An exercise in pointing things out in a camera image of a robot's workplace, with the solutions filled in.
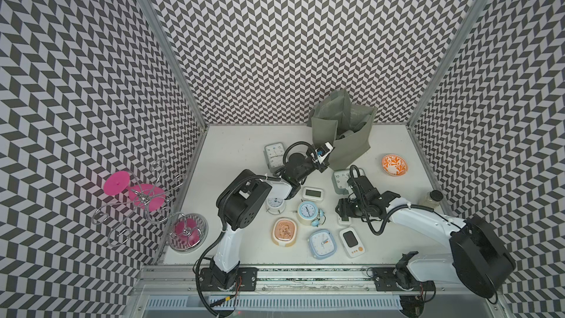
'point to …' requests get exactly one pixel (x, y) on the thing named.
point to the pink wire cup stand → (147, 193)
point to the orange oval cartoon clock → (284, 231)
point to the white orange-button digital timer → (352, 244)
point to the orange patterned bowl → (394, 165)
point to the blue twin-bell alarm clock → (308, 213)
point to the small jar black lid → (432, 199)
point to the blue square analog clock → (322, 244)
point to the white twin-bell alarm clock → (276, 205)
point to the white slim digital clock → (343, 221)
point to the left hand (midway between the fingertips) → (333, 146)
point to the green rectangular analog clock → (340, 185)
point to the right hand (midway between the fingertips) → (343, 213)
